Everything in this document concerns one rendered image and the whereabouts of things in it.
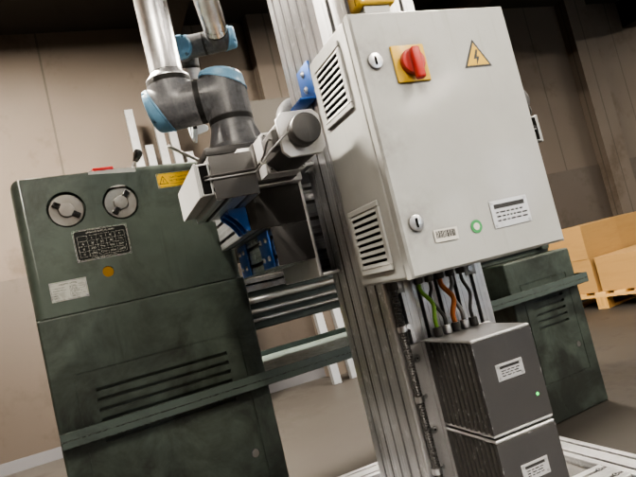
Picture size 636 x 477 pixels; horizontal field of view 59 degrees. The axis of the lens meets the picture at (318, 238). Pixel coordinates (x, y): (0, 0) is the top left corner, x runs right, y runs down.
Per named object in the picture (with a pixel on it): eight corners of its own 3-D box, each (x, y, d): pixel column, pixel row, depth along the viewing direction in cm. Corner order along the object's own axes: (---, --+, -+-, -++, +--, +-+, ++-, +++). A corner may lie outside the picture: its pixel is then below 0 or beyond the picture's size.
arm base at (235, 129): (273, 142, 143) (265, 105, 144) (216, 150, 137) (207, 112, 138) (259, 159, 157) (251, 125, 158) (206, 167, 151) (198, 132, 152)
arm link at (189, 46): (198, 28, 181) (203, 34, 192) (164, 36, 180) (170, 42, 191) (204, 53, 182) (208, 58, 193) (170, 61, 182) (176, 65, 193)
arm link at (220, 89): (251, 107, 142) (238, 56, 143) (199, 118, 142) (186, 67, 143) (256, 120, 154) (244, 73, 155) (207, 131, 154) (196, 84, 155)
